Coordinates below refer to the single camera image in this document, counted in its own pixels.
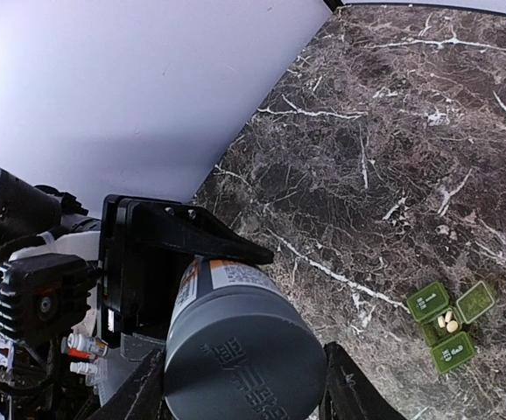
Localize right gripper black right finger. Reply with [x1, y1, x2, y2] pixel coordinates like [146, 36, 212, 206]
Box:
[320, 342, 404, 420]

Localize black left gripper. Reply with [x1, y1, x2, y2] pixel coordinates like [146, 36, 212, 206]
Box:
[98, 194, 274, 348]

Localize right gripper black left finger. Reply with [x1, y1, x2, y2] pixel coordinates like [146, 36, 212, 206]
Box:
[89, 349, 165, 420]

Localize orange grey-capped pill bottle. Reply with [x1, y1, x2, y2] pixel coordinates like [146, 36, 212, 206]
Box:
[164, 257, 327, 420]

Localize green pill organizer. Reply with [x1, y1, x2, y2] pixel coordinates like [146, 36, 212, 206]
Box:
[406, 281, 495, 375]

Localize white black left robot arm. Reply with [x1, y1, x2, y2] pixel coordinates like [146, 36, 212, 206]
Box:
[0, 169, 274, 348]

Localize white pills in organizer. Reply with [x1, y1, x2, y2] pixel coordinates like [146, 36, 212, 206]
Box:
[437, 310, 460, 333]

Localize black left corner post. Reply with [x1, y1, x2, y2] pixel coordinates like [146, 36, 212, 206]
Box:
[323, 0, 344, 11]

